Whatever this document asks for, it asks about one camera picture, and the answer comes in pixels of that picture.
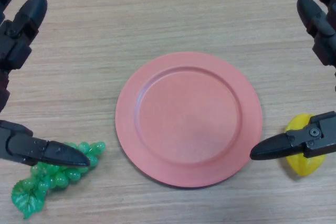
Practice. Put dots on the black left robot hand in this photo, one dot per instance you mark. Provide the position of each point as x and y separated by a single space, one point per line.
18 37

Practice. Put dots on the yellow plastic starfruit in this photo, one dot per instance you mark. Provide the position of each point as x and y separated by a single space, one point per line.
304 166

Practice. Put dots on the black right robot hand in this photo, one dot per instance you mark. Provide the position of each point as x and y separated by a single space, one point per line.
320 134

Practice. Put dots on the green plastic grape bunch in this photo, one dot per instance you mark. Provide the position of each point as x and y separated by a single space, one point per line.
26 197

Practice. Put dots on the pink round plate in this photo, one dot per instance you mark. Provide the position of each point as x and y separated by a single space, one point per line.
189 119

